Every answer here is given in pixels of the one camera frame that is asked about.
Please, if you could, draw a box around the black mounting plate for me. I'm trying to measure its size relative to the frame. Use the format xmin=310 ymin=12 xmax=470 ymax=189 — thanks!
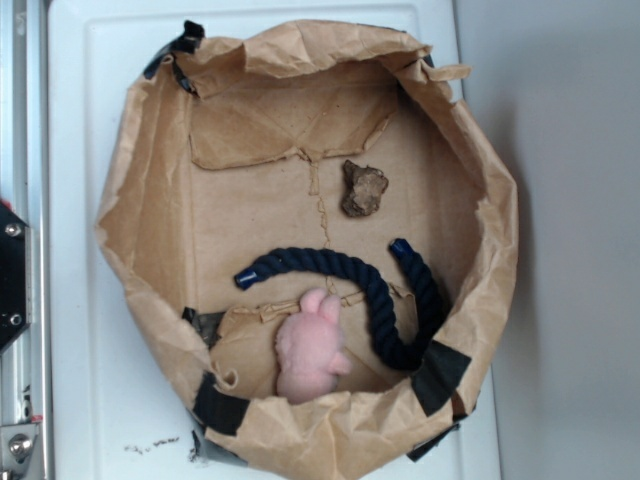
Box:
xmin=0 ymin=200 xmax=30 ymax=354

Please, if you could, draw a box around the aluminium frame rail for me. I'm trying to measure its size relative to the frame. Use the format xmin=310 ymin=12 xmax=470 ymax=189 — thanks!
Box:
xmin=1 ymin=1 xmax=55 ymax=479

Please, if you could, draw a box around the brown rock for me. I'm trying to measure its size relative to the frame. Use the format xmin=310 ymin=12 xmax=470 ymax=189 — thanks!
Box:
xmin=341 ymin=159 xmax=389 ymax=218

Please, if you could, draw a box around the brown paper bag bin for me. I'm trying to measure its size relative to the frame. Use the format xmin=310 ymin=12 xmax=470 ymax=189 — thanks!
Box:
xmin=96 ymin=20 xmax=518 ymax=479

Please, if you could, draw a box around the dark blue rope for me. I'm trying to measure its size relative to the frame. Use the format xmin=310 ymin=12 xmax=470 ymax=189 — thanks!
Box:
xmin=232 ymin=238 xmax=445 ymax=372

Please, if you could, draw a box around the pink plush toy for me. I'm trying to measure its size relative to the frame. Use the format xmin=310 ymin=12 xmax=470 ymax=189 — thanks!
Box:
xmin=276 ymin=288 xmax=352 ymax=405

